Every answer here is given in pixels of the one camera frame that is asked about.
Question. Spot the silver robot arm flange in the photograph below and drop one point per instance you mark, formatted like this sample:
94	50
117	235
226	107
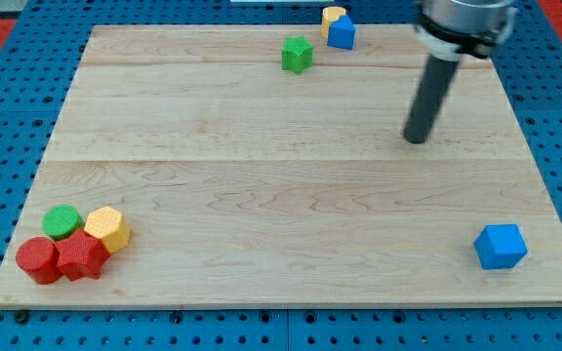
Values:
451	29

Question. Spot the green star block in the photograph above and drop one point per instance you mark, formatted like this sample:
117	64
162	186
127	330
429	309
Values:
296	55

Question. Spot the red star block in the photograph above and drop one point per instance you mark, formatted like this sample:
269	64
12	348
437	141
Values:
81	256

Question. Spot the wooden board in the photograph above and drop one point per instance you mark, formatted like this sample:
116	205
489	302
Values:
249	186

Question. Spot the blue triangular block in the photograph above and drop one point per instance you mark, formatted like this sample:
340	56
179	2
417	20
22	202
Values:
342	34

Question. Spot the yellow block at top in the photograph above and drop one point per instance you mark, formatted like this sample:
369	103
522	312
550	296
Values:
328	16

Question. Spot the yellow hexagon block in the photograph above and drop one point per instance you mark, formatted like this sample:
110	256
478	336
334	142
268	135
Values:
110	227

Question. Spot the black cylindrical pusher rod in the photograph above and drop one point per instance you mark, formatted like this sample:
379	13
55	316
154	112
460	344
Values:
436	79

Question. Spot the green cylinder block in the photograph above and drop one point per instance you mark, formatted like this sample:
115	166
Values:
61	221

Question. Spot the blue cube block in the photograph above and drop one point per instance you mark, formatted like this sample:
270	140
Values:
500	246

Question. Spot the red cylinder block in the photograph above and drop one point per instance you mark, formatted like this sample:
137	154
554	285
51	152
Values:
38	258

